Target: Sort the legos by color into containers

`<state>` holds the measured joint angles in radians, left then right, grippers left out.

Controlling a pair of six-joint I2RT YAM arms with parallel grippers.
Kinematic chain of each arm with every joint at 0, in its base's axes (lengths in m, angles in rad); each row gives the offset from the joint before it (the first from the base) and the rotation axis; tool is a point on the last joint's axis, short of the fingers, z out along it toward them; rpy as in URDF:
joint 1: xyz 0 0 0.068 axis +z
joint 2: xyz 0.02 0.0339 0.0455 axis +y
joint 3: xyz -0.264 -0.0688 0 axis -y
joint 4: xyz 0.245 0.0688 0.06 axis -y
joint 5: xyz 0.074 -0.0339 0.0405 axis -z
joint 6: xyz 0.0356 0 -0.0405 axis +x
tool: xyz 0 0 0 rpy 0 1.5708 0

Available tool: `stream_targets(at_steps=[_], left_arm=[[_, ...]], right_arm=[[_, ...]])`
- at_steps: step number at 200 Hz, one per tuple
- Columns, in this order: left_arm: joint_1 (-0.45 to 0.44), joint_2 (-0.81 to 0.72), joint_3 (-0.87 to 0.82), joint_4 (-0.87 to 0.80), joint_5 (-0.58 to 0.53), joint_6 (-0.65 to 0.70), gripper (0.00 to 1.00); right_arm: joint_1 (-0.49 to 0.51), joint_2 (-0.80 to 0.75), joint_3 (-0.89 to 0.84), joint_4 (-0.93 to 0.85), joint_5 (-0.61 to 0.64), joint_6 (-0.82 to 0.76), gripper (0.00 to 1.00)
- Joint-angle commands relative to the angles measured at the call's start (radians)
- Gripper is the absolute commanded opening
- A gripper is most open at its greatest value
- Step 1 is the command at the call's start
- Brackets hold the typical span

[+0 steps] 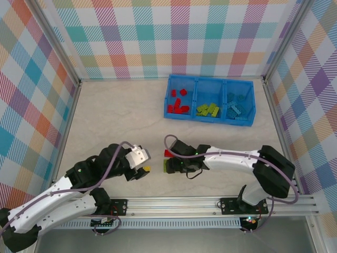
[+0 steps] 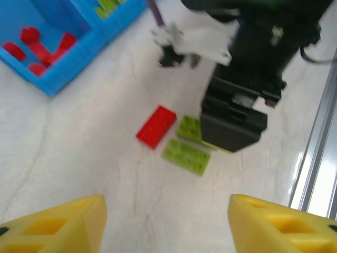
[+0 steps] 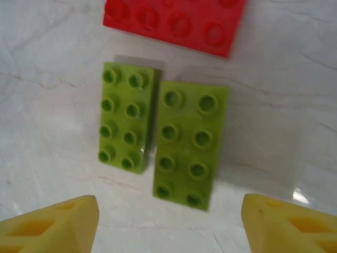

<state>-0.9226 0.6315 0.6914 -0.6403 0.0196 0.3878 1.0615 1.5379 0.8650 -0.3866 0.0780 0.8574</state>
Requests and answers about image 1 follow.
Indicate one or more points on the red wide lego brick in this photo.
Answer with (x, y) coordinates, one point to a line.
(167, 153)

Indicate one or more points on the aluminium upright frame post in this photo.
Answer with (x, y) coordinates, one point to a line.
(287, 39)
(59, 39)

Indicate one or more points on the small red lego brick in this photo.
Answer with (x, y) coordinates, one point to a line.
(173, 92)

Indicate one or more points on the wide aluminium base rail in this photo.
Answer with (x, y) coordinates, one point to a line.
(171, 204)

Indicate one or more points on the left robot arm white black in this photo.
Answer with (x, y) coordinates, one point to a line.
(65, 208)

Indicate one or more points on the red long lego brick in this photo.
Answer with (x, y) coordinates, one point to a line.
(183, 108)

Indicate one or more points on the aluminium side frame rail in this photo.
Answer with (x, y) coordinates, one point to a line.
(282, 137)
(64, 137)

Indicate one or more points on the small green lego brick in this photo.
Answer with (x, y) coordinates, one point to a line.
(212, 106)

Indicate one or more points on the short aluminium frame post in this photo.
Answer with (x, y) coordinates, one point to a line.
(316, 234)

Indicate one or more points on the blue three-compartment plastic bin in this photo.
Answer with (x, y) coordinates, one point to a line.
(210, 89)

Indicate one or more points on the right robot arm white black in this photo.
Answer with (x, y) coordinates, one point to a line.
(231, 163)

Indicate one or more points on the small circuit board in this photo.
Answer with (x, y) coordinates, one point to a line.
(248, 222)
(102, 222)

